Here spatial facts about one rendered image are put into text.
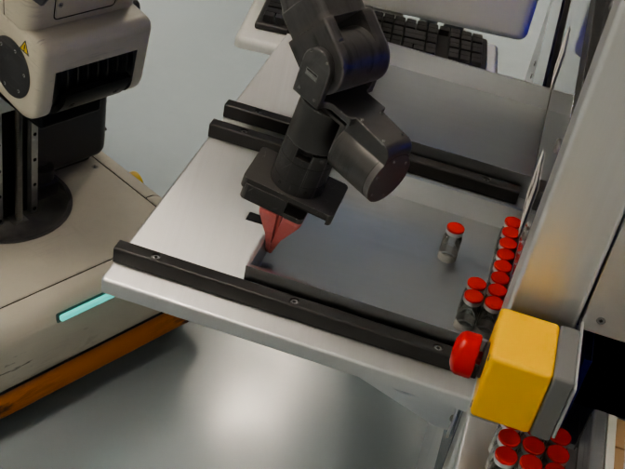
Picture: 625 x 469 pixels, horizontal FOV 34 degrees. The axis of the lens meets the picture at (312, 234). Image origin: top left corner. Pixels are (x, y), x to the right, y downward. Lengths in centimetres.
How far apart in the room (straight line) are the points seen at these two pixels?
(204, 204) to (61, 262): 87
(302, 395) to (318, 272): 112
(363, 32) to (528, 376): 36
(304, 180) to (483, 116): 52
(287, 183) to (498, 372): 31
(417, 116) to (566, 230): 61
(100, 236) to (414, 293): 108
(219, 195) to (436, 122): 38
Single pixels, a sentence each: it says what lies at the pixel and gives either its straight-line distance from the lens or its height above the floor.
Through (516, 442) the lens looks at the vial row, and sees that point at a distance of 97.
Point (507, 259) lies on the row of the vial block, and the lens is 117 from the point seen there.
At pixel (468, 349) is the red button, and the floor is 101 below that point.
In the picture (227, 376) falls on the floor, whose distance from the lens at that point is 225.
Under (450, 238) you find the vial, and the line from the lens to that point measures 119.
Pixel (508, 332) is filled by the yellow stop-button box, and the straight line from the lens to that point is 90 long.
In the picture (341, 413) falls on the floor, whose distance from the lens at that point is 223.
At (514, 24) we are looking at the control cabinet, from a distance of 195.
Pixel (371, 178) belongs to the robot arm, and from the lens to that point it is 98.
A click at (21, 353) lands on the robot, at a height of 21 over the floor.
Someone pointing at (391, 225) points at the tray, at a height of 88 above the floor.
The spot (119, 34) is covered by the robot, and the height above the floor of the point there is 79.
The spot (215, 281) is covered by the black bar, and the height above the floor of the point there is 90.
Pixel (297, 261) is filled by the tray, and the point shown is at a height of 88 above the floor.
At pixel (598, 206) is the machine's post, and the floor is 114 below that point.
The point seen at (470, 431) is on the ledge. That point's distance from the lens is 102.
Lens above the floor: 160
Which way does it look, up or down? 37 degrees down
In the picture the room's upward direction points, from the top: 12 degrees clockwise
